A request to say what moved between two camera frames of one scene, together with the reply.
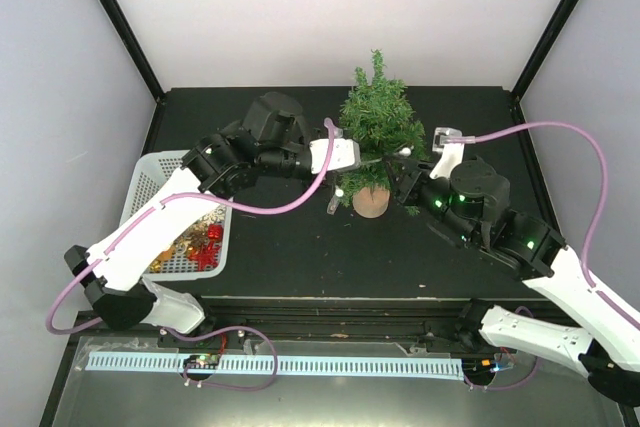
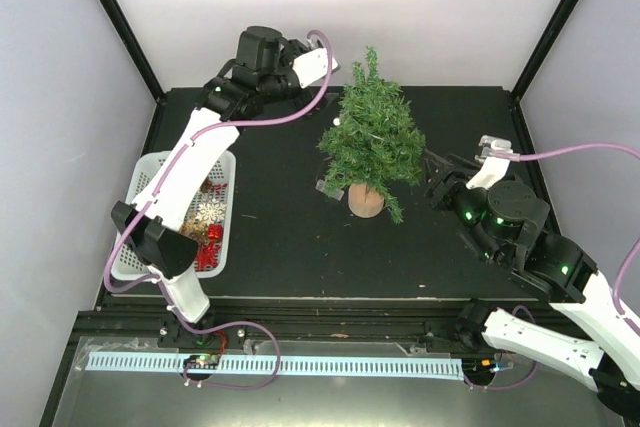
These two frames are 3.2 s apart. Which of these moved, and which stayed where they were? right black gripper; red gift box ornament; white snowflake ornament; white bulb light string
Moved: white bulb light string; right black gripper
Stayed: white snowflake ornament; red gift box ornament
